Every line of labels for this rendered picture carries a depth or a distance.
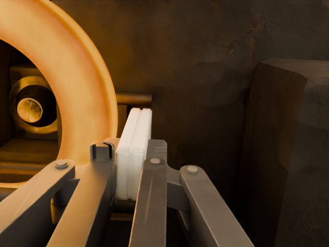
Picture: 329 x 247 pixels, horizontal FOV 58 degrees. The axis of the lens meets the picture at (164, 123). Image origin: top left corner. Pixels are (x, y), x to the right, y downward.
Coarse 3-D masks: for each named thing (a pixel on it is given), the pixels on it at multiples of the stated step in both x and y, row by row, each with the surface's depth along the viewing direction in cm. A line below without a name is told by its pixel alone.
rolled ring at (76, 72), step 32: (0, 0) 17; (32, 0) 17; (0, 32) 18; (32, 32) 18; (64, 32) 18; (64, 64) 18; (96, 64) 19; (64, 96) 19; (96, 96) 19; (64, 128) 19; (96, 128) 19
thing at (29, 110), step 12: (36, 84) 29; (24, 96) 28; (36, 96) 28; (48, 96) 29; (24, 108) 28; (36, 108) 28; (48, 108) 28; (24, 120) 28; (36, 120) 28; (48, 120) 29
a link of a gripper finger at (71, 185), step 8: (80, 168) 15; (72, 176) 14; (80, 176) 14; (112, 176) 15; (72, 184) 14; (112, 184) 15; (56, 192) 14; (64, 192) 14; (72, 192) 14; (112, 192) 15; (56, 200) 14; (64, 200) 14
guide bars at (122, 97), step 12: (120, 96) 25; (132, 96) 25; (144, 96) 25; (120, 108) 25; (120, 120) 26; (120, 132) 26; (0, 168) 24; (12, 168) 24; (24, 168) 24; (36, 168) 24
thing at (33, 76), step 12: (12, 72) 29; (24, 72) 29; (36, 72) 29; (12, 84) 29; (24, 84) 29; (48, 84) 29; (12, 96) 29; (12, 108) 30; (24, 132) 31; (36, 132) 30; (48, 132) 30
